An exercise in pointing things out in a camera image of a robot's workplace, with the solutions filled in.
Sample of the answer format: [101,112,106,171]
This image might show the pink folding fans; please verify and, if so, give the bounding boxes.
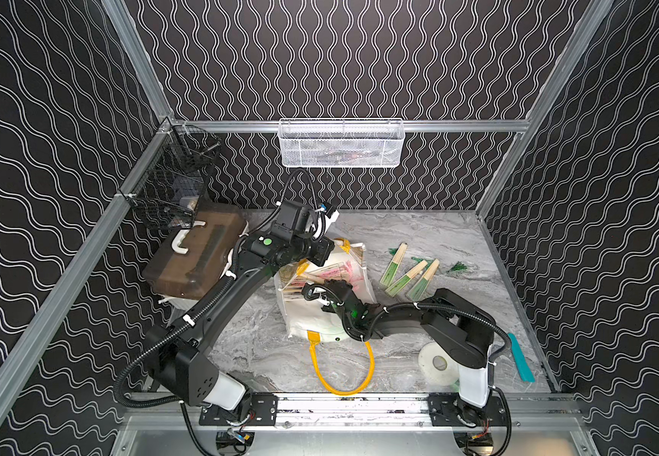
[280,260,364,296]

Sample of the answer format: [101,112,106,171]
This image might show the white tote bag yellow handles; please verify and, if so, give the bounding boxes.
[274,237,376,397]

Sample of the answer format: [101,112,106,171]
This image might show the green folding fan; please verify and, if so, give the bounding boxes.
[386,260,428,296]
[405,258,468,301]
[379,242,407,288]

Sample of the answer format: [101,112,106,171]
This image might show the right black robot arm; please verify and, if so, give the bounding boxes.
[302,279,512,427]

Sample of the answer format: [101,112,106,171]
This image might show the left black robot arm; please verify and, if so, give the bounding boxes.
[114,201,339,410]

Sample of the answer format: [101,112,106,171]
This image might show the white tape roll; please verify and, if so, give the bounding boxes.
[418,342,459,387]

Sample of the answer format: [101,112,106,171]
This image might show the white storage box brown lid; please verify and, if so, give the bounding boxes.
[142,203,248,311]

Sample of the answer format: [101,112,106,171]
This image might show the teal flat stick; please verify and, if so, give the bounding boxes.
[508,332,536,383]

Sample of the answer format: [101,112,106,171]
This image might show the white wire mesh basket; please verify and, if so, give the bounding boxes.
[277,118,405,168]

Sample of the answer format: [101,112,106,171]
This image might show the black wire basket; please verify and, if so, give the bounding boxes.
[126,127,224,231]

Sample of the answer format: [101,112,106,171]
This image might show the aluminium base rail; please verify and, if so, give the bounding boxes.
[111,393,598,455]

